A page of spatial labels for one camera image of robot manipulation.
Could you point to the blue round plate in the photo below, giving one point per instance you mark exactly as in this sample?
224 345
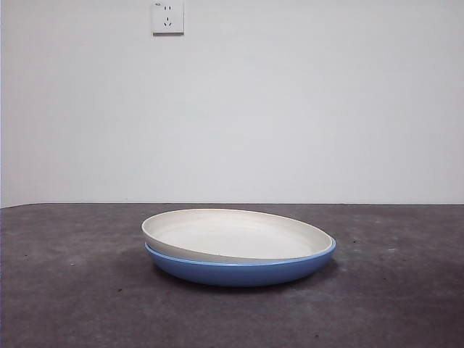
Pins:
235 273

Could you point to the white wall socket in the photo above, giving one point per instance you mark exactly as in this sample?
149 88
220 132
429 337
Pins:
168 19

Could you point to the white round plate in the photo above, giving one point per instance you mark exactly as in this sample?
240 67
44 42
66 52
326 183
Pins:
235 235

